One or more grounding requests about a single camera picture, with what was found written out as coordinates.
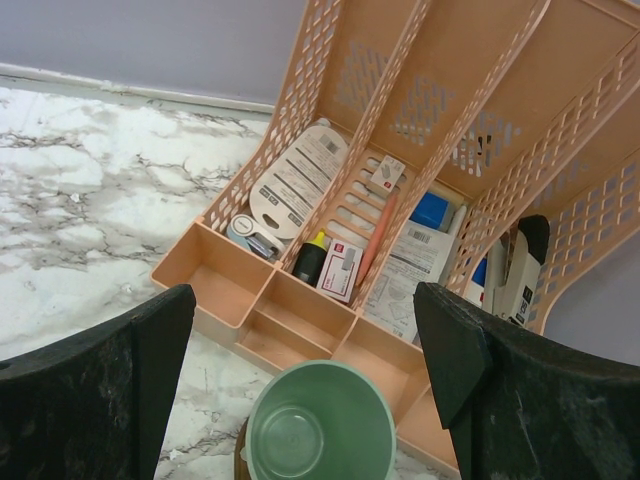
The white oval soap packet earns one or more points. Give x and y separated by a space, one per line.
289 190

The brown oval wooden tray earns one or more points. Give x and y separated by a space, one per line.
241 471

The small white clip box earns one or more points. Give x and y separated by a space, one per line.
384 179

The white blue box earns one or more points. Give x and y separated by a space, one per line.
433 212

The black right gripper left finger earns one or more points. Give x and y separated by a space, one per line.
96 405

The red white staples box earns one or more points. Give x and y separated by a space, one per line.
340 269

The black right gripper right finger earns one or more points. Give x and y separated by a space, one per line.
520 406

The white stapler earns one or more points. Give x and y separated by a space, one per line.
247 233

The green plastic cup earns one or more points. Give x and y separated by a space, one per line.
320 419

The black yellow highlighter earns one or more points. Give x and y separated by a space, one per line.
310 260

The orange pencil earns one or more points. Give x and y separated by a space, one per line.
376 238

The peach compartment organizer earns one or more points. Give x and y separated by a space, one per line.
519 107

